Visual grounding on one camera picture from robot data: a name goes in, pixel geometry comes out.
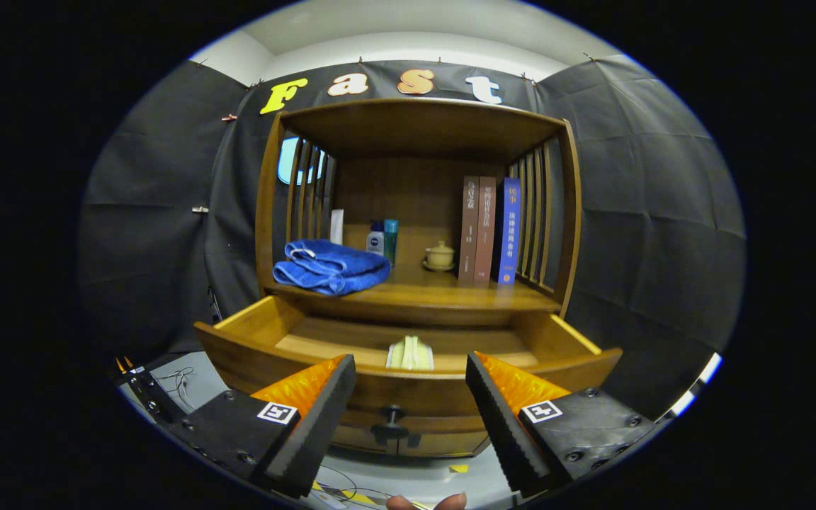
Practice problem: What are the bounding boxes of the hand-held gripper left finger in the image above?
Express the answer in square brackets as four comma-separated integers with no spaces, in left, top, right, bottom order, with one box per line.
[167,354,357,499]

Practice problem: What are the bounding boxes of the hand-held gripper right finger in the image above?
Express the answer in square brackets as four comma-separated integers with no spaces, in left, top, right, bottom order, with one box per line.
[466,352,657,499]

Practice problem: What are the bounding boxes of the pale green scrubbing brush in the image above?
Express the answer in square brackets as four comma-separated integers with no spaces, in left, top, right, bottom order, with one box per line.
[386,336,435,371]

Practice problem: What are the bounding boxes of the wooden cabinet door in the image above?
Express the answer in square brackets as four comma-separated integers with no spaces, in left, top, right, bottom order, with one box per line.
[399,431,492,458]
[329,425,402,458]

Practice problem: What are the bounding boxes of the wooden countertop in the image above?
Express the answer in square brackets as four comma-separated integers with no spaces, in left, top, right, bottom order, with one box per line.
[264,261,563,312]

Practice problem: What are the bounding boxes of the wooden cabinet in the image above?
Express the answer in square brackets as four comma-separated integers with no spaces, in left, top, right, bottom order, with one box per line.
[193,98,623,458]

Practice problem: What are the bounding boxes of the blue folded towel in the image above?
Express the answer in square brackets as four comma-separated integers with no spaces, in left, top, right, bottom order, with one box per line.
[273,239,392,296]

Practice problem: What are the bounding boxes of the beige lidded teacup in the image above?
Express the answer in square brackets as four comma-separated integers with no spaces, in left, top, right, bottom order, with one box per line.
[423,240,456,272]

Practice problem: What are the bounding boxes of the reddish brown book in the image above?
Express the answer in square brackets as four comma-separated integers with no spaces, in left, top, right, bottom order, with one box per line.
[474,176,497,288]

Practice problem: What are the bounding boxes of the teal bottle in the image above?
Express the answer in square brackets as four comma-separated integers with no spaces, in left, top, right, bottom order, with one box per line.
[383,219,400,268]

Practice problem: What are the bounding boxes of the dark brown book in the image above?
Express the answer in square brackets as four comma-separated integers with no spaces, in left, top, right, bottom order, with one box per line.
[458,176,480,287]

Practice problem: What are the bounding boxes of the blue book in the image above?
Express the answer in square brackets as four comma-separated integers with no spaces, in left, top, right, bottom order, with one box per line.
[498,178,521,285]

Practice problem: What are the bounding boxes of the black backdrop cloth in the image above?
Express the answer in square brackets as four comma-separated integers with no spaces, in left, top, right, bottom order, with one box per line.
[76,55,747,419]

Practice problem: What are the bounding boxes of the floor cables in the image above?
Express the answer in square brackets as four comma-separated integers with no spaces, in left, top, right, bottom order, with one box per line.
[312,464,398,508]

